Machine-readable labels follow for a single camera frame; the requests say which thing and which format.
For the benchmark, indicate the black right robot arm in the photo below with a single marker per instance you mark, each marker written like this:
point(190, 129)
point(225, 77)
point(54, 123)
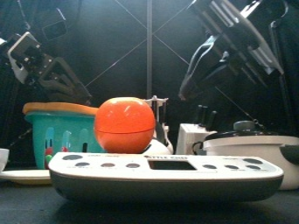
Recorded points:
point(292, 87)

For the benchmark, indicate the black pot lid grey knob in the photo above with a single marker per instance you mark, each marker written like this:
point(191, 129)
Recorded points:
point(244, 132)

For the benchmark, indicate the white toy pot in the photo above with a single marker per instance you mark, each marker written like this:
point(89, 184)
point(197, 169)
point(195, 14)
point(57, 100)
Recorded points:
point(249, 160)

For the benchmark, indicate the teal basket with orange rim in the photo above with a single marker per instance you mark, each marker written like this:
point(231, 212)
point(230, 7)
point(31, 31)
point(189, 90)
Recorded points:
point(62, 128)

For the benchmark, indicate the white utensil rack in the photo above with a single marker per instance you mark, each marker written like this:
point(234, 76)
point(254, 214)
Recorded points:
point(157, 102)

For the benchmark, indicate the orange toy egg-shaped fruit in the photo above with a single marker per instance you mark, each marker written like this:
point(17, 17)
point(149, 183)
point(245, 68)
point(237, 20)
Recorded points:
point(125, 125)

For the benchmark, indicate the white toy knife block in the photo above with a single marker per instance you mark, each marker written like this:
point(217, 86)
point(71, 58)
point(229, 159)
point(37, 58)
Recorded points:
point(189, 137)

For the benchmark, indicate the white cup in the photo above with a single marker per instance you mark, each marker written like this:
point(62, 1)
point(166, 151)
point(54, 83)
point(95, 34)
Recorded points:
point(3, 159)

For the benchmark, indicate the white plate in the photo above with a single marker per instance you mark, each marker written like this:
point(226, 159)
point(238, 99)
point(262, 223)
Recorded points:
point(23, 176)

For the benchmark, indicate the white toy stove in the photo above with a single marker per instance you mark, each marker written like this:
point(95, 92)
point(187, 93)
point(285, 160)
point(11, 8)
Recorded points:
point(163, 186)

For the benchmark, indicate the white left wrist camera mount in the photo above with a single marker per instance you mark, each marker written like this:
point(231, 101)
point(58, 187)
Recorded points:
point(18, 46)

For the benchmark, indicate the grey frame post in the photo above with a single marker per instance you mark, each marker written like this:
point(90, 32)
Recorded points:
point(149, 46)

